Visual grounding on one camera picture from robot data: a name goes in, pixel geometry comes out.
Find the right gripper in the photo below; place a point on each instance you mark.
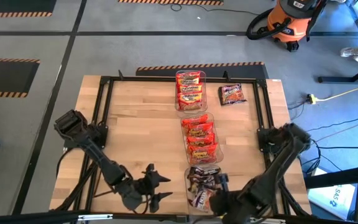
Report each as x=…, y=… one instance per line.
x=228, y=203

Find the white printed cardboard box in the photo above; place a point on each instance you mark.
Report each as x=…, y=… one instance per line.
x=331, y=199

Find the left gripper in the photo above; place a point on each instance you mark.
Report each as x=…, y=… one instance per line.
x=134, y=191

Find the black striped-edge floor mat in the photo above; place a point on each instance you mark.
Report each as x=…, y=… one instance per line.
x=244, y=72
x=5, y=77
x=11, y=6
x=166, y=2

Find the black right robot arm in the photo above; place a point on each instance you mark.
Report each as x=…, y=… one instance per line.
x=278, y=168

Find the person's shoe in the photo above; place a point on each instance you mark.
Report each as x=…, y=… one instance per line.
x=353, y=53

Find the black aluminium table frame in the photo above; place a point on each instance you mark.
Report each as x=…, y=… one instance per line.
x=154, y=79

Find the red Maruchan ramen pack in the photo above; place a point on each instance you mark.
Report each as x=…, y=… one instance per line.
x=188, y=75
x=190, y=101
x=189, y=81
x=190, y=89

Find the orange Saucy Noods pack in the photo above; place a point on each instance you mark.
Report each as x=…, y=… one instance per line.
x=194, y=119
x=203, y=154
x=201, y=140
x=200, y=130

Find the silver corner bracket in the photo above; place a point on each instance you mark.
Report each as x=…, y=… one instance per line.
x=89, y=217

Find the black metal beam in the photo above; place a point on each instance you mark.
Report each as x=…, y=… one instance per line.
x=337, y=179

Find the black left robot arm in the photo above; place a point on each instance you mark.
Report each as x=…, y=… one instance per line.
x=98, y=155

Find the orange shop vacuum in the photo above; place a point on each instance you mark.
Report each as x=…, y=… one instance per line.
x=287, y=21

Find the clear plastic bin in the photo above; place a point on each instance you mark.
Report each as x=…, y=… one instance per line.
x=220, y=157
x=186, y=199
x=204, y=93

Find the black desk leg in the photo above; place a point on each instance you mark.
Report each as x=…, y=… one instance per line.
x=337, y=79

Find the black rig crossbar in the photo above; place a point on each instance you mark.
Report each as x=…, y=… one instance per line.
x=26, y=217

